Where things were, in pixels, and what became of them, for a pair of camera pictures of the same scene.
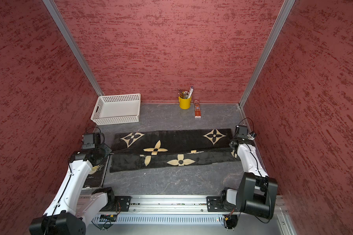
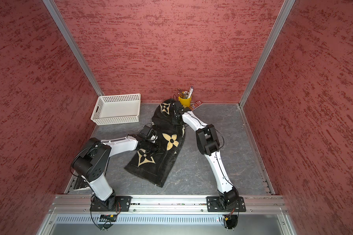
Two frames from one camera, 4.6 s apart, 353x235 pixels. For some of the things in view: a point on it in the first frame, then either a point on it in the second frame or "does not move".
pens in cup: [186, 94] does not move
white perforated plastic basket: [116, 109] does not move
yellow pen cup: [184, 104] does not move
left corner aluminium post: [54, 11] does not move
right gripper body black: [231, 144] -> [180, 122]
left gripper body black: [104, 151] -> [151, 147]
